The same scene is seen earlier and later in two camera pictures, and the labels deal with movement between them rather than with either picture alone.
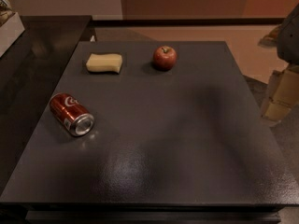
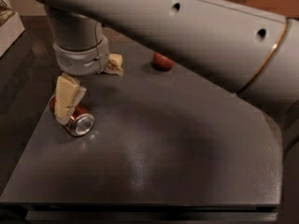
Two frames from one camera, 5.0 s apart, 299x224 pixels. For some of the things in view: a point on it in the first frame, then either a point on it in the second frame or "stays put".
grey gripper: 290,39 -> 81,61
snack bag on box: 7,10 stays put
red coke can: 71,115 stays put
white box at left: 10,32 stays put
